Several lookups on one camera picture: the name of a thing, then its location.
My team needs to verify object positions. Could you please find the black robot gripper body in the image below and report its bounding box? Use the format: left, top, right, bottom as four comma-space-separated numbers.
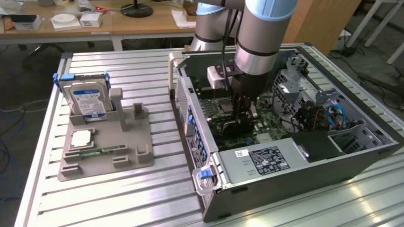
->
230, 73, 270, 105

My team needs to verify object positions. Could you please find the metal disk bay cage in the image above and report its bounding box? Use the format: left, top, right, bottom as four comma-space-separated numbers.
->
268, 70, 320, 116

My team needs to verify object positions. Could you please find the CPU socket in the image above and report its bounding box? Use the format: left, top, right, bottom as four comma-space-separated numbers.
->
218, 98, 236, 114

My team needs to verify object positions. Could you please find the installed black RAM stick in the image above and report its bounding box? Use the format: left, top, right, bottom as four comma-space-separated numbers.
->
210, 116, 238, 124

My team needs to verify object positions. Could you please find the green motherboard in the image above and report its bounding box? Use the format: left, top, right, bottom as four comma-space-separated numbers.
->
190, 80, 296, 152

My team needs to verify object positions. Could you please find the blue card retainer strip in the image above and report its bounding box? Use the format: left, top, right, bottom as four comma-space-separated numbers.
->
186, 105, 210, 164

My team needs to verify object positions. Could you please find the grey power supply unit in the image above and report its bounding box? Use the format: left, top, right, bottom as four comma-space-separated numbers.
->
218, 138, 310, 185

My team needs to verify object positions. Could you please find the black power adapter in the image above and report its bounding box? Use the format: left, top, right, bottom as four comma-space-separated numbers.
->
340, 46, 358, 58

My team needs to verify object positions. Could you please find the white paper stack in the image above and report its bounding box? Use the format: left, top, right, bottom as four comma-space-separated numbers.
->
171, 9, 198, 29

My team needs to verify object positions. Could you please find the wooden cabinet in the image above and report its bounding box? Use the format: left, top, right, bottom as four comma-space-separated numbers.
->
282, 0, 363, 55

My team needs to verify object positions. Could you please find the blue case release latch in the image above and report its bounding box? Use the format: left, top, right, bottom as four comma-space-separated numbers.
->
198, 165, 212, 181

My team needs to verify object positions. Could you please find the wooden desk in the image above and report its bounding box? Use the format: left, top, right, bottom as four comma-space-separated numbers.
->
0, 0, 203, 52

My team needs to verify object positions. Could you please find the open black PC case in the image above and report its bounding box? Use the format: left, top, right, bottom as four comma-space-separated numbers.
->
168, 42, 404, 223

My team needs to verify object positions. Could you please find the black lamp base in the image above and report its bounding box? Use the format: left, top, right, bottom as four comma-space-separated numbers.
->
120, 0, 155, 18

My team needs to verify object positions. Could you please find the grey plastic parts rack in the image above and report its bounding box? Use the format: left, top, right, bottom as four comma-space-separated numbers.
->
56, 87, 155, 183

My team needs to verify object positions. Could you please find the hard disk with blue label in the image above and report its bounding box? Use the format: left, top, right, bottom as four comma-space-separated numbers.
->
62, 80, 108, 122

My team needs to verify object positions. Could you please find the green RAM stick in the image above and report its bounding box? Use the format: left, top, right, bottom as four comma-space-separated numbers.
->
64, 145, 128, 158

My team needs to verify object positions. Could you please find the white labelled box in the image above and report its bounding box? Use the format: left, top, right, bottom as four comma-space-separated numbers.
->
79, 12, 104, 27

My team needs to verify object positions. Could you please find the silver CPU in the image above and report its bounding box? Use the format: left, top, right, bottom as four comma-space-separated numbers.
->
70, 131, 95, 148

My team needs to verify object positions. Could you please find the blue plastic disk caddy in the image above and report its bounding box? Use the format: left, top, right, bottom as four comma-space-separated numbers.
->
52, 70, 111, 119

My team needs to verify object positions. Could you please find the white round-topped box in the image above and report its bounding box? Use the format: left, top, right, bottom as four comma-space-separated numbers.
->
51, 13, 83, 32

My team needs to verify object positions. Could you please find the white box with black top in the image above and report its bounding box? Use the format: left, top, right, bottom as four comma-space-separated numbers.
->
12, 15, 44, 31

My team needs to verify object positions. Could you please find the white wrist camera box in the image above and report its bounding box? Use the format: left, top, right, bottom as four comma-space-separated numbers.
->
207, 65, 235, 90

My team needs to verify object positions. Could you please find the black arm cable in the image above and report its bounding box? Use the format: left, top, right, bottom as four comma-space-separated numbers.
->
220, 9, 243, 95

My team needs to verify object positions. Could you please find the red and black wire bundle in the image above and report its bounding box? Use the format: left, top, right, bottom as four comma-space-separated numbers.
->
296, 104, 330, 132

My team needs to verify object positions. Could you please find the blue wire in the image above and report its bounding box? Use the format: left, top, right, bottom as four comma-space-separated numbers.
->
327, 105, 348, 130

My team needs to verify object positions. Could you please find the white table frame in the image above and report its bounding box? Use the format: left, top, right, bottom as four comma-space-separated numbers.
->
344, 0, 404, 65

